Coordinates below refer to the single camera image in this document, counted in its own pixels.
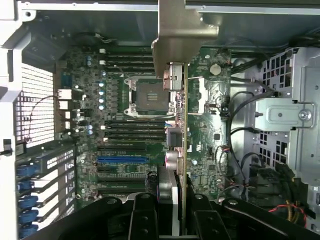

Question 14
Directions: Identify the blue expansion slot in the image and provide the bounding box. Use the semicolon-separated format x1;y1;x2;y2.
96;155;150;165

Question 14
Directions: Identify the green motherboard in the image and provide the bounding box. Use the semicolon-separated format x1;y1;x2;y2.
55;45;232;201

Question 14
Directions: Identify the blue slot cover clip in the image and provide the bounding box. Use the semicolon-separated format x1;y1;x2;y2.
18;224;39;239
16;180;36;195
16;165;41;179
19;209;40;223
18;195;40;210

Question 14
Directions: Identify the CPU socket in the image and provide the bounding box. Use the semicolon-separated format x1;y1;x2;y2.
123;76;176;119

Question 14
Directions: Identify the metal socket cover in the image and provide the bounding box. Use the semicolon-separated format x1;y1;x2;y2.
188;75;216;115

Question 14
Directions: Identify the thin metal locking lever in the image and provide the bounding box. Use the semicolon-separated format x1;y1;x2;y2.
113;63;134;81

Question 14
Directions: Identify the round coin cell battery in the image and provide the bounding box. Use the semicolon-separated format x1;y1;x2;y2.
209;63;222;76

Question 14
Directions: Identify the perforated metal drive cage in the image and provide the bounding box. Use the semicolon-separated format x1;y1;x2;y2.
231;46;320;186

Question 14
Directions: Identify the open dark grey PC case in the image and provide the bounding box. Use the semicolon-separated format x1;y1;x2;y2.
0;0;320;240

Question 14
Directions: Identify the red wire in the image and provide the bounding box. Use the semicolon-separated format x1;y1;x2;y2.
268;203;308;228

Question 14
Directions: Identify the yellow wire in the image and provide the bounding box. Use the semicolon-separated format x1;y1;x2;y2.
284;199;301;223

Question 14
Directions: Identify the grey metal bracket with screw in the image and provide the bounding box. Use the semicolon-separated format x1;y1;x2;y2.
254;96;316;131

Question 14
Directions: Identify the thin black wire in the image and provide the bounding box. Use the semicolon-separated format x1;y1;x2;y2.
26;95;60;141

